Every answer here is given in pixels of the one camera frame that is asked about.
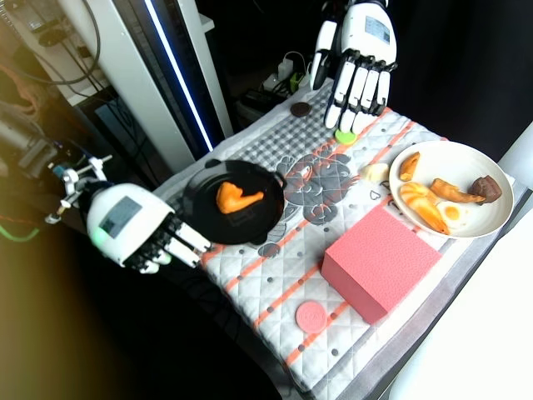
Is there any black power brick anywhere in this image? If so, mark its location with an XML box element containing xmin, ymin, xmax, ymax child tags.
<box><xmin>243</xmin><ymin>88</ymin><xmax>288</xmax><ymax>110</ymax></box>

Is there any pink foam block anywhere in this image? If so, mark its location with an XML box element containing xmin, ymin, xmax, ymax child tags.
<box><xmin>320</xmin><ymin>206</ymin><xmax>442</xmax><ymax>325</ymax></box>

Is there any pink toy cookie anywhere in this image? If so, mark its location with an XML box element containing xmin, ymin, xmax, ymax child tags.
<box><xmin>295</xmin><ymin>302</ymin><xmax>331</xmax><ymax>334</ymax></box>

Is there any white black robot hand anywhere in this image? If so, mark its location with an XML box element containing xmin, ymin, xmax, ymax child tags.
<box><xmin>310</xmin><ymin>0</ymin><xmax>399</xmax><ymax>133</ymax></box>
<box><xmin>85</xmin><ymin>182</ymin><xmax>213</xmax><ymax>276</ymax></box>

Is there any brown toy meat patty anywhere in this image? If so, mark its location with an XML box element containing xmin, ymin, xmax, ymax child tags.
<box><xmin>466</xmin><ymin>174</ymin><xmax>503</xmax><ymax>204</ymax></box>

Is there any grey quilt with bear print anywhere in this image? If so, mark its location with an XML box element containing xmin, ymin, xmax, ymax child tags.
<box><xmin>153</xmin><ymin>77</ymin><xmax>521</xmax><ymax>393</ymax></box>

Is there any green toy cookie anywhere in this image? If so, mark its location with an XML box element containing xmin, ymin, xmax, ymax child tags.
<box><xmin>335</xmin><ymin>128</ymin><xmax>359</xmax><ymax>146</ymax></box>

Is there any black frying pan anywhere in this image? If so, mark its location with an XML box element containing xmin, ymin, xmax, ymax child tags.
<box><xmin>182</xmin><ymin>159</ymin><xmax>288</xmax><ymax>247</ymax></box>

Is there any orange toy chicken leg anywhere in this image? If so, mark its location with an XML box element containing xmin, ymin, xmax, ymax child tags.
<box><xmin>215</xmin><ymin>181</ymin><xmax>266</xmax><ymax>216</ymax></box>

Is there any cream toy dumpling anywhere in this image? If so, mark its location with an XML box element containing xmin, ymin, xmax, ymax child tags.
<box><xmin>360</xmin><ymin>162</ymin><xmax>391</xmax><ymax>183</ymax></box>

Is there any cream round plate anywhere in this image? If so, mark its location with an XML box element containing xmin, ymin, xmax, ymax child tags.
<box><xmin>388</xmin><ymin>140</ymin><xmax>516</xmax><ymax>240</ymax></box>

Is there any long golden fried toy piece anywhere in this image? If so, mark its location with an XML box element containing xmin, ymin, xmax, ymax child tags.
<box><xmin>429</xmin><ymin>177</ymin><xmax>487</xmax><ymax>205</ymax></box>

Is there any orange striped toy shrimp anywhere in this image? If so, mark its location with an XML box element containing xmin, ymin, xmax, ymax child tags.
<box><xmin>399</xmin><ymin>182</ymin><xmax>451</xmax><ymax>237</ymax></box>

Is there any short golden fried toy piece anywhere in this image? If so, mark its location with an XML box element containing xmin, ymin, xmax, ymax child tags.
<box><xmin>398</xmin><ymin>152</ymin><xmax>421</xmax><ymax>183</ymax></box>

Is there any white column with blue light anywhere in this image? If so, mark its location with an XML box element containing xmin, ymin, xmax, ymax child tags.
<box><xmin>57</xmin><ymin>0</ymin><xmax>234</xmax><ymax>176</ymax></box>

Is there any toy fried egg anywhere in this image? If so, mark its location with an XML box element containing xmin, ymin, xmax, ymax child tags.
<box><xmin>432</xmin><ymin>199</ymin><xmax>470</xmax><ymax>229</ymax></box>

